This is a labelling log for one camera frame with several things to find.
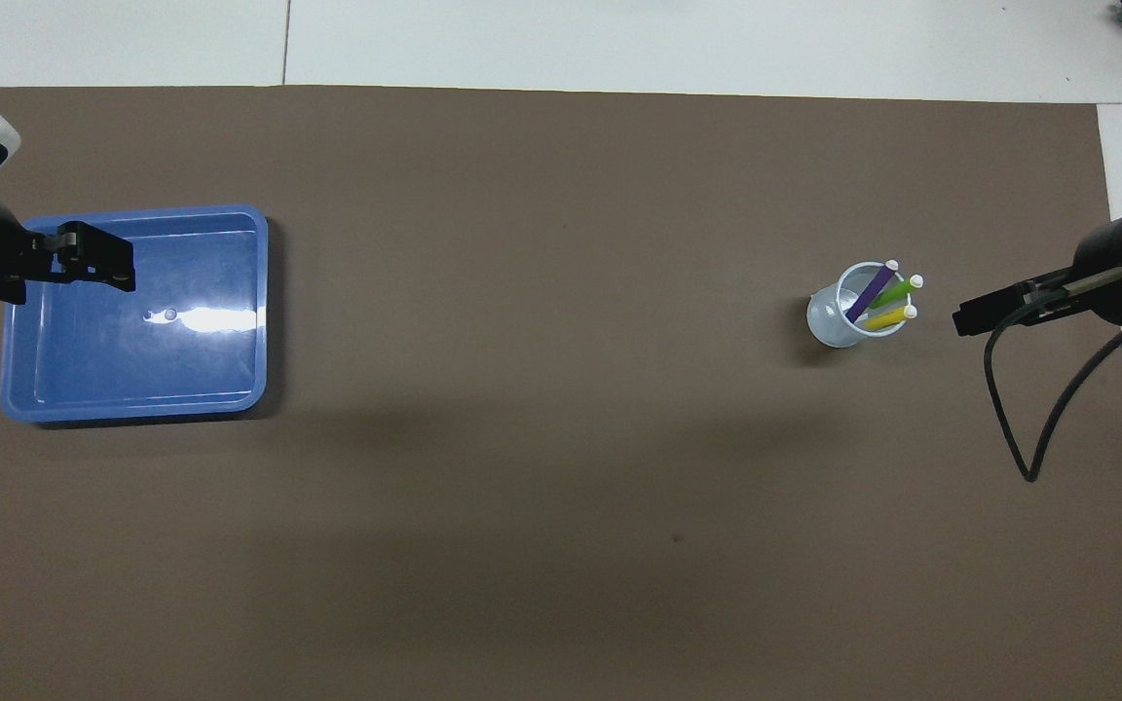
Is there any purple pen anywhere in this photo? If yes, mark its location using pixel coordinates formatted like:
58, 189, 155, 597
847, 259, 901, 323

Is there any translucent pale blue cup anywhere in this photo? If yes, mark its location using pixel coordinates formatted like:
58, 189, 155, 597
806, 260, 913, 350

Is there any yellow pen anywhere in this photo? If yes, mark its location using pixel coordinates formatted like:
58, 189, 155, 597
858, 305, 918, 332

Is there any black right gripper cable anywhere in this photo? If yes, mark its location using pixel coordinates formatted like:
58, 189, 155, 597
984, 267, 1122, 484

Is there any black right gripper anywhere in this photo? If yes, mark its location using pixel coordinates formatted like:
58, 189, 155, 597
953, 216, 1122, 338

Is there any brown table mat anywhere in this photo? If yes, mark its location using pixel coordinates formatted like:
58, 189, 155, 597
0, 85, 1122, 701

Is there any green pen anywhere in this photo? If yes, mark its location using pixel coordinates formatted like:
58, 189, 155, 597
868, 275, 925, 311

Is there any blue plastic tray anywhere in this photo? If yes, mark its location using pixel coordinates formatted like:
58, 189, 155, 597
0, 203, 270, 425

